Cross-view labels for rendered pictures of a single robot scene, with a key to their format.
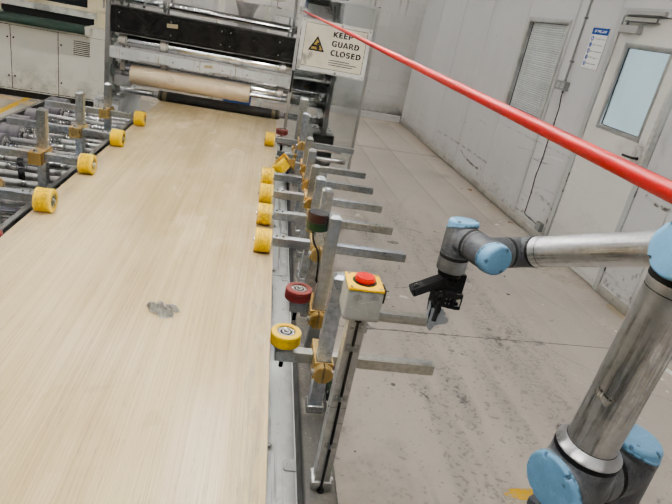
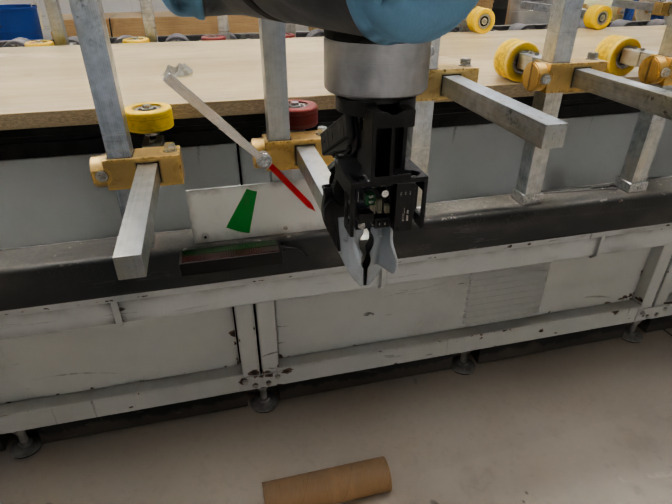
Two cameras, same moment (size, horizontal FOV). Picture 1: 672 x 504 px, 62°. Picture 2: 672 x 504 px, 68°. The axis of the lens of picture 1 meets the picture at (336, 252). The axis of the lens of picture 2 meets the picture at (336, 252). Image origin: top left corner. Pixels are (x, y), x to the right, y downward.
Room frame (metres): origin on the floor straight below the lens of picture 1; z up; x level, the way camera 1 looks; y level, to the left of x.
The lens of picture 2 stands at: (1.52, -0.80, 1.13)
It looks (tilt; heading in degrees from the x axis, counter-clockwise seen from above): 31 degrees down; 86
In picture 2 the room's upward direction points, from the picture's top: straight up
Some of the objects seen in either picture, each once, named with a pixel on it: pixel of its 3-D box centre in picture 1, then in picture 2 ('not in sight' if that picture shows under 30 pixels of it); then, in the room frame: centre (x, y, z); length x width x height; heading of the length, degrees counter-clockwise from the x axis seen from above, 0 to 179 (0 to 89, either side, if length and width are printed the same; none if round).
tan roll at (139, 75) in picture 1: (221, 89); not in sight; (3.96, 0.99, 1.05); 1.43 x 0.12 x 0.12; 100
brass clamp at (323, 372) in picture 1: (321, 360); (139, 167); (1.26, -0.02, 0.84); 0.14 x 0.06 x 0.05; 10
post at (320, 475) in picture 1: (337, 404); not in sight; (0.98, -0.07, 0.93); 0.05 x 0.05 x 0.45; 10
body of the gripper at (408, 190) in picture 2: (447, 288); (375, 161); (1.59, -0.36, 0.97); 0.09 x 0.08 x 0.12; 100
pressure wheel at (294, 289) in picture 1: (296, 303); (296, 134); (1.51, 0.09, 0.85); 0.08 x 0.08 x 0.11
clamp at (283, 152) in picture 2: (315, 310); (292, 149); (1.51, 0.03, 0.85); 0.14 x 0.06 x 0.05; 10
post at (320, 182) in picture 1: (310, 237); (545, 106); (1.98, 0.10, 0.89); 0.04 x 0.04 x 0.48; 10
